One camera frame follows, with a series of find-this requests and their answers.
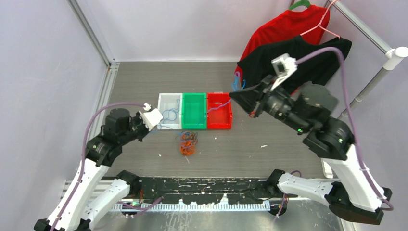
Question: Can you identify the green hanger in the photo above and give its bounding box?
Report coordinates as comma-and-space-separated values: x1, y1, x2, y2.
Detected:
288, 0, 311, 11

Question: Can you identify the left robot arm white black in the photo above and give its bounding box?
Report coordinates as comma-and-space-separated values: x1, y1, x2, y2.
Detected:
34, 103, 163, 231

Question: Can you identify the blue cable in tangle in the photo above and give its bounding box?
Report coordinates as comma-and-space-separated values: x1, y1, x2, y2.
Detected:
150, 129, 198, 149

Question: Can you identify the pink hanger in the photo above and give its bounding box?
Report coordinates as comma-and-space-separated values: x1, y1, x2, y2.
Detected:
300, 0, 340, 38

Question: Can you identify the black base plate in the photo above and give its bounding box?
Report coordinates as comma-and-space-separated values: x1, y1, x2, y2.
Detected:
125, 177, 283, 205

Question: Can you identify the white perforated cable duct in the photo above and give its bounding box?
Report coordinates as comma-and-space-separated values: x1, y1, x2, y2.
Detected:
111, 203, 271, 212

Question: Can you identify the white plastic bin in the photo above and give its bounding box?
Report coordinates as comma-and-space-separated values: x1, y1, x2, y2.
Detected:
157, 93, 183, 130

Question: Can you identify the green plastic bin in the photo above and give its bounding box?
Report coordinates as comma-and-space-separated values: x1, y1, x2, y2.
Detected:
181, 92, 207, 129

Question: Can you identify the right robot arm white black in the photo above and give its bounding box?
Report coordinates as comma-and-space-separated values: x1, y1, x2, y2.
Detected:
229, 76, 392, 225

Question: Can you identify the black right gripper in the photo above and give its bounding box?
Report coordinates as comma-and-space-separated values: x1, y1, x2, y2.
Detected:
229, 73, 309, 132

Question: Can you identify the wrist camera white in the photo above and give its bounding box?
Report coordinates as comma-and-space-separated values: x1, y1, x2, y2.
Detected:
271, 53, 297, 91
139, 103, 163, 131

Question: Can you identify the black t-shirt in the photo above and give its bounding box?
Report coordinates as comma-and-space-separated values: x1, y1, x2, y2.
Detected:
237, 36, 352, 93

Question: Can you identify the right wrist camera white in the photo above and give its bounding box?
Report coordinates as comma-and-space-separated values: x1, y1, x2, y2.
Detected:
271, 53, 297, 91

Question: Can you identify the metal clothes rack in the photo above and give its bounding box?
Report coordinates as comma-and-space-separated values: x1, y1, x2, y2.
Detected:
323, 0, 408, 180

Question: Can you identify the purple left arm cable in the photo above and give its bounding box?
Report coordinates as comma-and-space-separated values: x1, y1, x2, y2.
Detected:
48, 102, 151, 231

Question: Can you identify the brown cable bundle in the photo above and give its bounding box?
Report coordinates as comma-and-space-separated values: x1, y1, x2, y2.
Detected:
177, 130, 199, 147

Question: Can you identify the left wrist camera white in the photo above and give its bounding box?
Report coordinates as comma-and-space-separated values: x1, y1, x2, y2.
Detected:
139, 103, 163, 131

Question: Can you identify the red plastic bin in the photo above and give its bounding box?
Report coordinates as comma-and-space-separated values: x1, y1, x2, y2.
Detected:
206, 92, 233, 129

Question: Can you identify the red t-shirt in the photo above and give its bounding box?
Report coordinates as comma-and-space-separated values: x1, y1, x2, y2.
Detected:
235, 5, 330, 89

